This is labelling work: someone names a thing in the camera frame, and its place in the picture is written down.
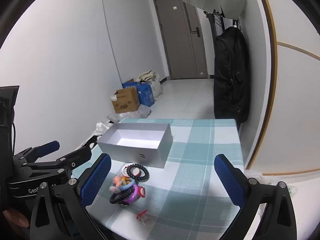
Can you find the red and white bangle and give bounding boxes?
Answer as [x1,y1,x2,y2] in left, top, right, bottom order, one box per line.
[121,164,142,179]

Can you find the small red hair clip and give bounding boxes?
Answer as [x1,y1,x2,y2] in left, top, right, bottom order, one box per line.
[136,211,154,227]

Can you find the black backpack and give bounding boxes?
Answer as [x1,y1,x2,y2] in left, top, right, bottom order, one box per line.
[213,26,250,130]

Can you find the purple bracelet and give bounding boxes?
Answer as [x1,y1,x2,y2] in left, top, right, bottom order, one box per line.
[122,184,140,205]

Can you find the blue cardboard box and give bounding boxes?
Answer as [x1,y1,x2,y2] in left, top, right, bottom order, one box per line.
[122,79,155,106]

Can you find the grey tray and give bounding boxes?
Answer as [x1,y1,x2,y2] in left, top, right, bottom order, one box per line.
[97,122,173,169]

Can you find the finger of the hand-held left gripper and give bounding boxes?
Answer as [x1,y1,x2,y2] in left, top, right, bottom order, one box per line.
[56,146,93,174]
[14,141,60,164]

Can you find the beige canvas tote bag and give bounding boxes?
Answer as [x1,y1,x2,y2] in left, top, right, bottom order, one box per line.
[136,70,163,98]

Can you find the grey door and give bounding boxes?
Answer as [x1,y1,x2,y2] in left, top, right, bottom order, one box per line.
[153,0,209,80]

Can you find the person's left hand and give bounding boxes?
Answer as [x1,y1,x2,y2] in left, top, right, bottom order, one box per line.
[1,209,30,230]

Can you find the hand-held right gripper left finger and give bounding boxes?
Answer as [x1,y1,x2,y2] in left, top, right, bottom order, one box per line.
[30,152,112,240]

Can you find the black clothes rack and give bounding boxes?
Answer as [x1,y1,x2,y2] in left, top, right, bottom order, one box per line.
[203,9,242,39]

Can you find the white plastic bags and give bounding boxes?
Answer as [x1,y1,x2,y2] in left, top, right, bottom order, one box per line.
[94,121,110,137]

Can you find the brown cardboard box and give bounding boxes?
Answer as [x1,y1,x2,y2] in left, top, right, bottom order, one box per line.
[110,87,140,114]

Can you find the teal checked tablecloth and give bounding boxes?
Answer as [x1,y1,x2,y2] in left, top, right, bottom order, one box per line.
[72,118,253,238]

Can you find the blue ring bracelet with charms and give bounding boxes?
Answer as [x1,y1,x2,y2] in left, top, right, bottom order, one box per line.
[110,175,137,193]

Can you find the grey plastic mailer bag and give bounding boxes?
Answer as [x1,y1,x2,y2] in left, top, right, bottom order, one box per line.
[107,105,152,123]

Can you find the black spiral hair tie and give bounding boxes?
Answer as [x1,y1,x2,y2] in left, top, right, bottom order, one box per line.
[109,187,137,205]
[126,163,150,181]

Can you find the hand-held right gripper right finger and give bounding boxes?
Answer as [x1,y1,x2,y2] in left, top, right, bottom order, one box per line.
[214,154,298,240]

